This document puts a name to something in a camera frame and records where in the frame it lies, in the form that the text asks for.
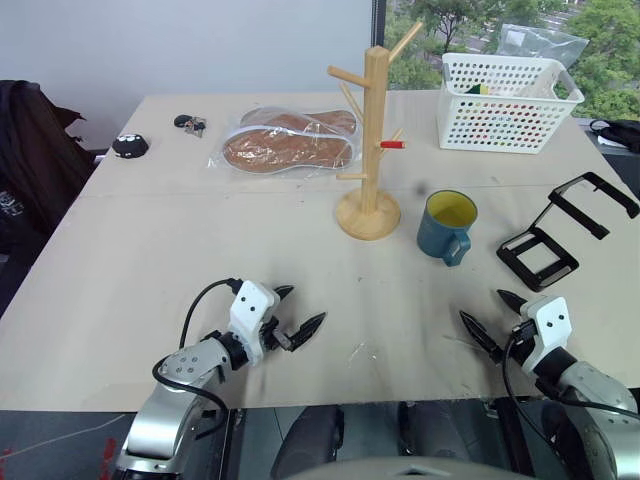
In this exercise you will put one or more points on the brown shoe insole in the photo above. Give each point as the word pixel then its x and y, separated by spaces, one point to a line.
pixel 300 120
pixel 285 152

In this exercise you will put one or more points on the black round dotted object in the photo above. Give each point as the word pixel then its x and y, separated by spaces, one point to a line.
pixel 130 146

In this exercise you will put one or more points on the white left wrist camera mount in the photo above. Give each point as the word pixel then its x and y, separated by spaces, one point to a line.
pixel 250 305

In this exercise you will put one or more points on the white perforated plastic basket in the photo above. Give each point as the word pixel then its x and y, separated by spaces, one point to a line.
pixel 500 135

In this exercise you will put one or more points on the black folding stand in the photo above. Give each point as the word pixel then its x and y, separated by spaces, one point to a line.
pixel 535 280

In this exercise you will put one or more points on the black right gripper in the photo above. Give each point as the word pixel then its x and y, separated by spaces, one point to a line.
pixel 525 334

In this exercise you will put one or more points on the black bag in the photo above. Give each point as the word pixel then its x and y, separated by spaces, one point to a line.
pixel 620 134

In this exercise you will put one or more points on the yellow green sponge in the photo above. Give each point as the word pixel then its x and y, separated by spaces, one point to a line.
pixel 480 90

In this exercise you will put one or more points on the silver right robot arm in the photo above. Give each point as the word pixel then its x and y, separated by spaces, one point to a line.
pixel 600 400

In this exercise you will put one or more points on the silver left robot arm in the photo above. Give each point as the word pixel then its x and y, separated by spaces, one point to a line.
pixel 170 415

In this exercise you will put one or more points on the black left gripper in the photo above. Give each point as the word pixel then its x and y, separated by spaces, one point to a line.
pixel 274 340

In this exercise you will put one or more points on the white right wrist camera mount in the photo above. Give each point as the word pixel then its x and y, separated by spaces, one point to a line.
pixel 550 320

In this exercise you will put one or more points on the red tape marker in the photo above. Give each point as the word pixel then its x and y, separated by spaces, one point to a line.
pixel 392 145

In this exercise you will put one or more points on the dark rounded shape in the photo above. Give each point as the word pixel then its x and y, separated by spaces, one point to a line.
pixel 310 440

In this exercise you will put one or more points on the black jacket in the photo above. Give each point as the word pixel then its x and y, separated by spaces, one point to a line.
pixel 35 165

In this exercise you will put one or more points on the dark window frame post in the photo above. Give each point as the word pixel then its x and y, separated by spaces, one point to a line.
pixel 377 30

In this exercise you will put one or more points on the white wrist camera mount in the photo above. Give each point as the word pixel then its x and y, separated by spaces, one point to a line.
pixel 550 320
pixel 250 305

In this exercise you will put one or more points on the clear plastic bag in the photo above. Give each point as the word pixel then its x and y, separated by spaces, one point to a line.
pixel 530 42

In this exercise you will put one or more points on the blue mug yellow inside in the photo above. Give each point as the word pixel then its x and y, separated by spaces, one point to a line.
pixel 440 235

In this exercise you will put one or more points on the clear insole packaging bag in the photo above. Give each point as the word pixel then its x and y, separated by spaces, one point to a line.
pixel 220 160

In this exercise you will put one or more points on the black key bunch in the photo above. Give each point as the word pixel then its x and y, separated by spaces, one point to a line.
pixel 187 123

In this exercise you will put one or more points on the wooden mug tree stand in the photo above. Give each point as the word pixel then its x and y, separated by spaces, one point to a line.
pixel 372 150

